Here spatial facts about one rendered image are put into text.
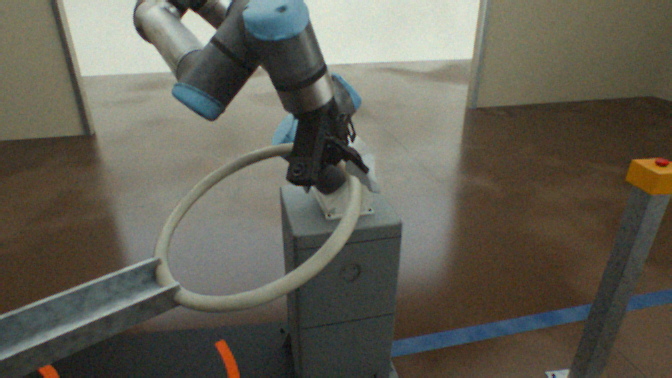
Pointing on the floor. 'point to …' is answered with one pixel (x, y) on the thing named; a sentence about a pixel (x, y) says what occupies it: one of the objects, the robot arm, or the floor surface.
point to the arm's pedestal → (341, 290)
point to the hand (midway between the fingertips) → (341, 196)
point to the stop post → (622, 266)
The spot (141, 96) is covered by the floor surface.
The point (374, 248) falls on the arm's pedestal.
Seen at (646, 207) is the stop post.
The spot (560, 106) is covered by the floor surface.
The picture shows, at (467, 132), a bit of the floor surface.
